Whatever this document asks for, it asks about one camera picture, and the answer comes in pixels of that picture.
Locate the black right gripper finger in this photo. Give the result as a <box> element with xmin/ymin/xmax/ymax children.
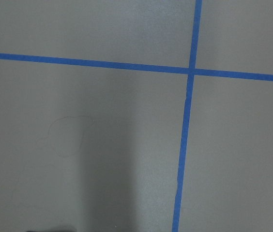
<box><xmin>26</xmin><ymin>225</ymin><xmax>76</xmax><ymax>232</ymax></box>

